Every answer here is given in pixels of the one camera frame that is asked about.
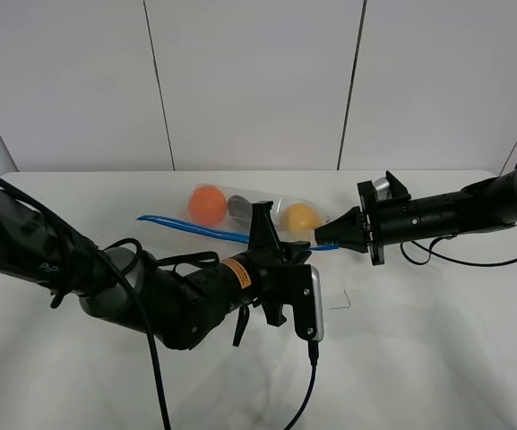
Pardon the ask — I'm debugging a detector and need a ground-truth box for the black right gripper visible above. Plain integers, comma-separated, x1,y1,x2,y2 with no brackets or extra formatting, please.
314,181,412,266

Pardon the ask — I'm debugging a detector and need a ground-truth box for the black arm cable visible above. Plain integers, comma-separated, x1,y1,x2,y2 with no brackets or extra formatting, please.
0,160,320,430
401,150,517,269

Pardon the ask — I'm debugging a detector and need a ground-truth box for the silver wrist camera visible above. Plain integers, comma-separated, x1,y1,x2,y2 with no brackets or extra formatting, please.
291,265,324,342
373,170,411,202

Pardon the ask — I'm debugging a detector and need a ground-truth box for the yellow pear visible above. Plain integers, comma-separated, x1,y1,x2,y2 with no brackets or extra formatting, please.
280,203,323,231

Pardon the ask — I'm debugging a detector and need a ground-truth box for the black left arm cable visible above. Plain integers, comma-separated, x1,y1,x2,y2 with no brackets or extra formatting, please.
0,160,320,430

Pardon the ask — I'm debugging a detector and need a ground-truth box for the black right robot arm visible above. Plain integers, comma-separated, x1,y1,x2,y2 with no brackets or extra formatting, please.
314,163,517,265

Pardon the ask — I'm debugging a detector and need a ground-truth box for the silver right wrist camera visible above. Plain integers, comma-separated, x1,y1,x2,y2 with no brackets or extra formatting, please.
373,170,411,202

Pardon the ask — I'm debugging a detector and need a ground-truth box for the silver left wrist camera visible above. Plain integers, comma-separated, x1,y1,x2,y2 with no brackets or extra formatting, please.
291,265,324,342

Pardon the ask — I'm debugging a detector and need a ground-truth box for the clear zip bag blue seal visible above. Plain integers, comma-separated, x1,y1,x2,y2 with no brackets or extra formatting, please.
138,184,338,251

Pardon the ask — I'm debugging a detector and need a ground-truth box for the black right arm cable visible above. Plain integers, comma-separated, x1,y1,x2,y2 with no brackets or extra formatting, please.
401,150,517,269

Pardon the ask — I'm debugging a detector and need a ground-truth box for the orange fruit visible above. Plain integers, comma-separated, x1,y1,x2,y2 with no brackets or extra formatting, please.
187,185,227,227

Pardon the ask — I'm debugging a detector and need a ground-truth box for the purple eggplant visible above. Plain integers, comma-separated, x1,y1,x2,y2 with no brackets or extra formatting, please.
227,194,253,227

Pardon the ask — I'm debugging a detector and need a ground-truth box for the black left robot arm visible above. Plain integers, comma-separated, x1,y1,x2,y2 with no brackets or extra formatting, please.
0,180,323,350

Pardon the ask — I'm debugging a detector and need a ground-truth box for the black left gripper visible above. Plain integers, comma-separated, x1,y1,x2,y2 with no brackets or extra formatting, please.
247,201,312,326

